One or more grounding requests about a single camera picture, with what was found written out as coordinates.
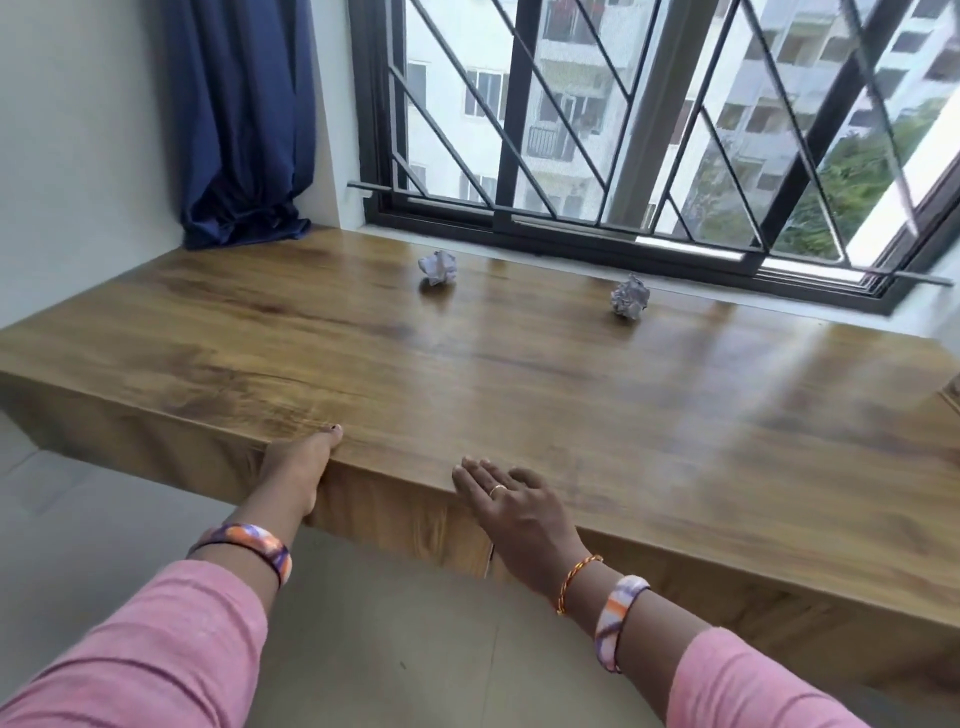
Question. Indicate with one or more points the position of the person's right hand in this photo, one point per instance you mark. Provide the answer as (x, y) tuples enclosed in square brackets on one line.
[(525, 525)]

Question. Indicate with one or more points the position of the pink sleeve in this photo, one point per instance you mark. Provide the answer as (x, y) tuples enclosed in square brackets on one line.
[(135, 652), (750, 682)]

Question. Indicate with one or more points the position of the pink left sleeve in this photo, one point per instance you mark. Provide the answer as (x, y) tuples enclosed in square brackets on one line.
[(135, 652)]

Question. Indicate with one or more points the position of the black framed grille window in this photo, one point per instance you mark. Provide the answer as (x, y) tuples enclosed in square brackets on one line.
[(517, 112)]

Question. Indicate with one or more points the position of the person's left hand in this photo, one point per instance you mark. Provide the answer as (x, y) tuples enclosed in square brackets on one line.
[(296, 480)]

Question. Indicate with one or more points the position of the person's right forearm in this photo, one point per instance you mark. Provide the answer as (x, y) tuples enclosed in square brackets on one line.
[(652, 652)]

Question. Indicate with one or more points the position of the patterned right wrist bangle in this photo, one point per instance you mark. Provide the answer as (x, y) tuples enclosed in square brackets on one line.
[(615, 615)]

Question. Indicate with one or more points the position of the pink right sleeve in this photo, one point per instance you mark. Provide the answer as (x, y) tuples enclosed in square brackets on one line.
[(750, 682)]

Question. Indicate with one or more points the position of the patterned left wrist bangle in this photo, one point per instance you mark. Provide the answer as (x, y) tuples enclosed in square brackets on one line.
[(255, 540)]

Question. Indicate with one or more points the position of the patterned wrist bangle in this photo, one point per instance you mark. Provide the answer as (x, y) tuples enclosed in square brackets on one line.
[(255, 540), (615, 615)]

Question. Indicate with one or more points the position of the white paper ball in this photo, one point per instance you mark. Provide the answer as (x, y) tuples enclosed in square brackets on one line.
[(437, 268)]

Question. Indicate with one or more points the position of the blue curtain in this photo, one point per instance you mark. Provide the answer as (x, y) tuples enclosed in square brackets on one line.
[(240, 112)]

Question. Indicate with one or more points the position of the person's left forearm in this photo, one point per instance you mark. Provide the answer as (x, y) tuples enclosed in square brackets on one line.
[(247, 559)]

